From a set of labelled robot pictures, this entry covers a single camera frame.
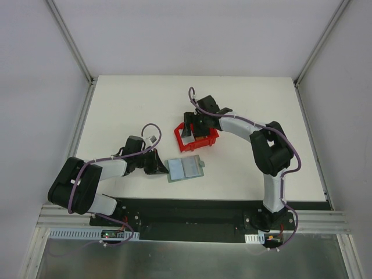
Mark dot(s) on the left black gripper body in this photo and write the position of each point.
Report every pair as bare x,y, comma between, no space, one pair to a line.
151,163

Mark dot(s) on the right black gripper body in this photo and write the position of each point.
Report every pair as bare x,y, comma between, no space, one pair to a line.
194,121

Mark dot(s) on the red plastic bin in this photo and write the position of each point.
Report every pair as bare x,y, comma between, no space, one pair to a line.
192,142

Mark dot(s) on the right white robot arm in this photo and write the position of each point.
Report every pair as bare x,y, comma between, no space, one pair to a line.
271,151

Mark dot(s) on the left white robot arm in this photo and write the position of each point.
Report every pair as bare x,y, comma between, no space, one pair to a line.
75,187

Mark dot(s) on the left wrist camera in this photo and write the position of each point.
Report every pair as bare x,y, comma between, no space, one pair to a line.
151,141

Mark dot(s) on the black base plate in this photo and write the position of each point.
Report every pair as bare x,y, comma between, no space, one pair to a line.
196,220

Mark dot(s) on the left white cable duct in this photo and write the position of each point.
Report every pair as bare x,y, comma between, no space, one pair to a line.
92,234

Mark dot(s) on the white cable duct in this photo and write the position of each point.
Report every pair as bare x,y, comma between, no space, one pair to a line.
254,239
92,234

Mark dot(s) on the right white cable duct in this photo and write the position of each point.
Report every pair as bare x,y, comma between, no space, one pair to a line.
254,239

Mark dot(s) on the left aluminium frame post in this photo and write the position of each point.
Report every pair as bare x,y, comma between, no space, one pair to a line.
69,40

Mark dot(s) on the aluminium frame post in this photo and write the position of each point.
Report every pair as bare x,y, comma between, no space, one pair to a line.
69,40
335,18

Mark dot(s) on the right aluminium frame post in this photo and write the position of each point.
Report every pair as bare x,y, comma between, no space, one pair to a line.
335,18

